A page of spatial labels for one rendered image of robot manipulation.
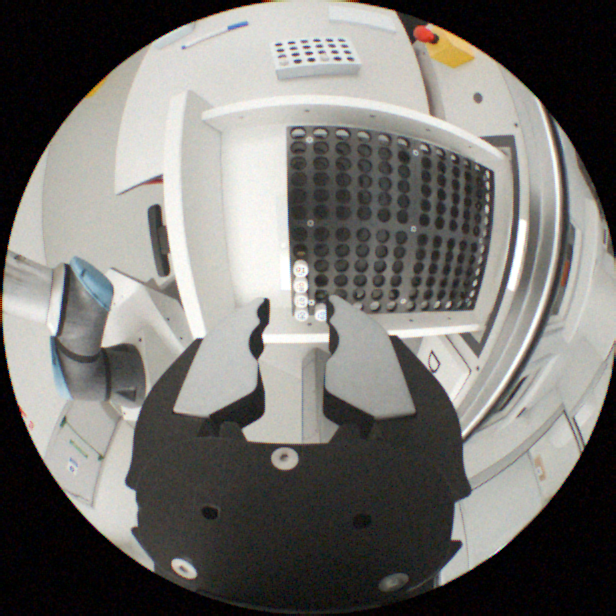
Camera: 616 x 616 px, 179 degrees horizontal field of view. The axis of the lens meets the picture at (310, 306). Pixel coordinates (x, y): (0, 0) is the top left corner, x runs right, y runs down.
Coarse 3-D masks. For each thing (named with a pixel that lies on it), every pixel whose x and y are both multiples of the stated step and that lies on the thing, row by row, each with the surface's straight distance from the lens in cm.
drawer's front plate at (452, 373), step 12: (432, 336) 39; (444, 336) 38; (432, 348) 39; (444, 348) 36; (432, 360) 39; (444, 360) 36; (456, 360) 34; (444, 372) 36; (456, 372) 34; (468, 372) 34; (444, 384) 36; (456, 384) 34
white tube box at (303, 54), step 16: (272, 48) 40; (288, 48) 39; (304, 48) 41; (320, 48) 39; (336, 48) 40; (352, 48) 40; (288, 64) 36; (304, 64) 36; (320, 64) 36; (336, 64) 37; (352, 64) 37
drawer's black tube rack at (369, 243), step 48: (336, 144) 19; (384, 144) 23; (432, 144) 23; (336, 192) 19; (384, 192) 20; (432, 192) 22; (480, 192) 27; (336, 240) 19; (384, 240) 20; (432, 240) 22; (480, 240) 26; (336, 288) 20; (384, 288) 22; (432, 288) 24; (480, 288) 29
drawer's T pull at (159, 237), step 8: (152, 208) 22; (160, 208) 23; (152, 216) 22; (160, 216) 23; (152, 224) 22; (160, 224) 23; (152, 232) 22; (160, 232) 22; (152, 240) 23; (160, 240) 22; (168, 240) 21; (152, 248) 23; (160, 248) 22; (168, 248) 22; (160, 256) 22; (160, 264) 23; (168, 264) 23; (160, 272) 23; (168, 272) 23
